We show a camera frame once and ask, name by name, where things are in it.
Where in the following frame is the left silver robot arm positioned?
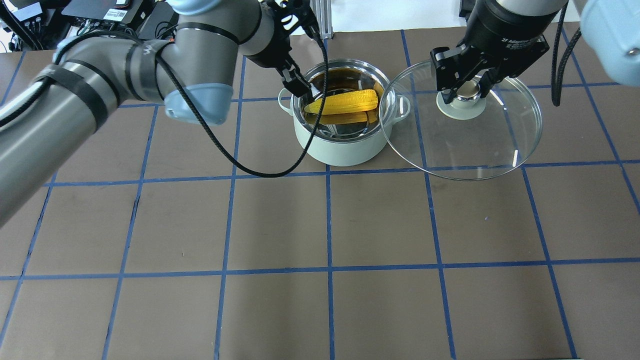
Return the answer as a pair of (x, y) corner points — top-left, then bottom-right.
(0, 0), (323, 224)

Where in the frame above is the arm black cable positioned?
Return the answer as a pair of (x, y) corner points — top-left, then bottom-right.
(550, 0), (583, 107)
(50, 0), (331, 179)

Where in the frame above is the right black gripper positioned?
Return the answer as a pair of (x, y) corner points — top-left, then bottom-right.
(430, 0), (551, 105)

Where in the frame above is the glass pot lid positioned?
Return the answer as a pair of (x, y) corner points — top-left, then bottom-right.
(378, 60), (543, 182)

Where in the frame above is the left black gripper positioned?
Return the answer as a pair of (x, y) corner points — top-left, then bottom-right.
(245, 0), (321, 98)

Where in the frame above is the aluminium frame post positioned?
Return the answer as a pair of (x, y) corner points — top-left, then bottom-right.
(310, 0), (334, 40)

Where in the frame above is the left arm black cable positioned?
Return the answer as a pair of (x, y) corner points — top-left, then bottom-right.
(50, 0), (331, 179)

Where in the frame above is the pale green cooking pot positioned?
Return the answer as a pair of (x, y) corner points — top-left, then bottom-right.
(278, 58), (411, 167)

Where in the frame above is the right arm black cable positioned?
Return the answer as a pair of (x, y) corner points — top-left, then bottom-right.
(550, 0), (583, 107)

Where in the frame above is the yellow corn cob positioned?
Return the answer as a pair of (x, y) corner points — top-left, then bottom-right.
(303, 89), (378, 116)

